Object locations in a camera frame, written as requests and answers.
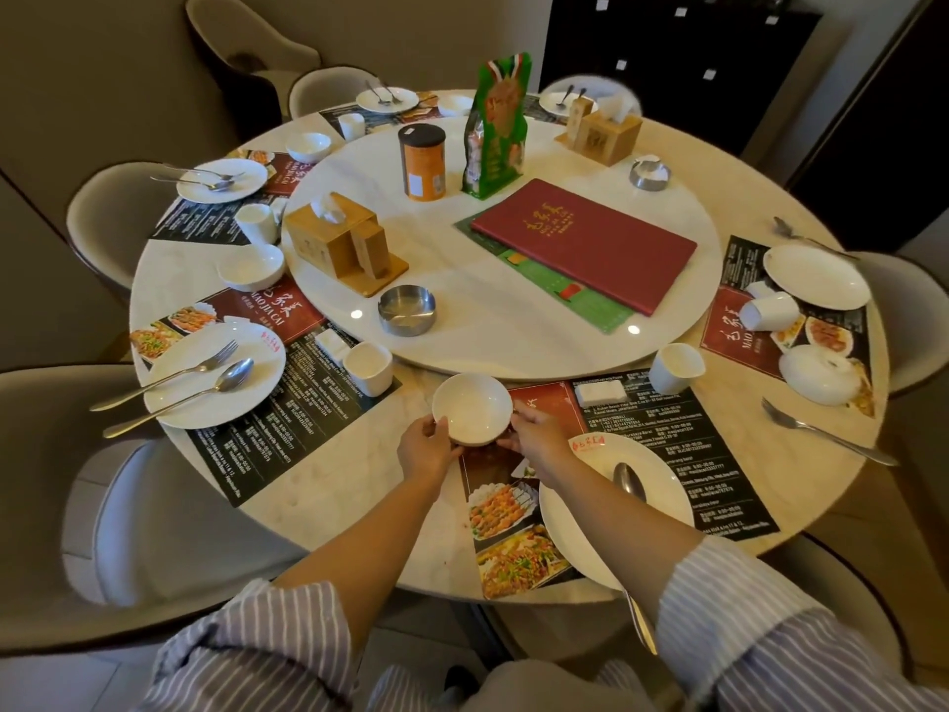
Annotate person's right hand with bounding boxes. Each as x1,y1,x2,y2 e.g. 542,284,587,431
495,403,577,489

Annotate person's left hand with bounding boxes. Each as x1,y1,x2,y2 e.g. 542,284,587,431
396,415,467,488

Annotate person's right forearm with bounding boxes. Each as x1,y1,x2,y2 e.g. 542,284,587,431
545,452,707,625

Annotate person's left forearm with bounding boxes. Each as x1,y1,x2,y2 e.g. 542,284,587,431
273,465,455,655

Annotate round marble turntable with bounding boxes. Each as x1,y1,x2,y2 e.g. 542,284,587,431
280,114,724,383

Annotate steel ashtray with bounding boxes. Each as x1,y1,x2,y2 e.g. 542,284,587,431
629,156,673,192
377,285,437,339

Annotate green menu sheet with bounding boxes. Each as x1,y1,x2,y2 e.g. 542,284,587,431
454,215,636,336

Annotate black printed paper placemat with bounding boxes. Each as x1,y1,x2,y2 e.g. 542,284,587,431
319,91,446,139
150,148,306,247
129,276,402,508
700,235,876,420
522,93,570,127
457,369,780,602

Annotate white dinner plate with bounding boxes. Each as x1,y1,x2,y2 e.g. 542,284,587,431
763,244,872,312
539,433,695,592
175,158,269,206
538,90,599,118
356,86,421,116
142,320,287,431

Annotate red menu book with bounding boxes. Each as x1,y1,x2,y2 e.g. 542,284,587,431
470,178,698,317

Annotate wooden tissue box holder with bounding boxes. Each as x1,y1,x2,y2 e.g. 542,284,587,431
284,192,410,299
556,96,644,168

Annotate orange cylindrical canister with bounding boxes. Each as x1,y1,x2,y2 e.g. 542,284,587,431
398,123,448,203

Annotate beige trousers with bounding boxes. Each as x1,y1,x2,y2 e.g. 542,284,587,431
367,658,661,712

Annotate green snack bag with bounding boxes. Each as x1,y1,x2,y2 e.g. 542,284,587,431
461,53,533,201

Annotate striped shirt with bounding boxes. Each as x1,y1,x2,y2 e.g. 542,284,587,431
135,535,949,712

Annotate dark wooden cabinet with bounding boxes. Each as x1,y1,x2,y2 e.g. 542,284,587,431
539,0,824,158

